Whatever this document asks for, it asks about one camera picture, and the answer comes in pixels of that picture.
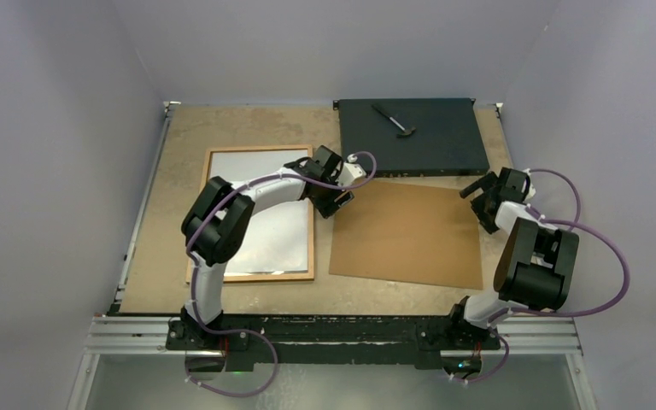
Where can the dark flat equipment case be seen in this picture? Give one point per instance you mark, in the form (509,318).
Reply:
(447,141)

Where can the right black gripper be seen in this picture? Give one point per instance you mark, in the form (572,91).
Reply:
(487,184)

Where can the small black handled hammer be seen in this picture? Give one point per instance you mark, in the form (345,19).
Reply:
(403,131)

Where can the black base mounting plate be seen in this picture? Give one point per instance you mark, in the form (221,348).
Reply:
(250,339)

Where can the glossy plant photo print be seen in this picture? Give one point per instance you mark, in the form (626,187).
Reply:
(277,237)

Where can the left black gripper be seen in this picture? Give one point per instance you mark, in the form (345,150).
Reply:
(326,207)

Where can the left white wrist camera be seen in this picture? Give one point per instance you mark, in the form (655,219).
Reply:
(350,171)

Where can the brown wooden picture frame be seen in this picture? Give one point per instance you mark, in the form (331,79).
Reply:
(305,237)

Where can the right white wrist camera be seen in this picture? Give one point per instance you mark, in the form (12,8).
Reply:
(529,188)

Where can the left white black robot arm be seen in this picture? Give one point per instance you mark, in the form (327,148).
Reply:
(217,222)

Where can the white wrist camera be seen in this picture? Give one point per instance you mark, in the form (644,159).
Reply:
(350,171)
(529,188)

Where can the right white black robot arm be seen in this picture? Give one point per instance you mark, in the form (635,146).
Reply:
(535,269)

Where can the brown cardboard backing board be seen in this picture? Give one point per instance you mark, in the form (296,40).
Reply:
(408,233)

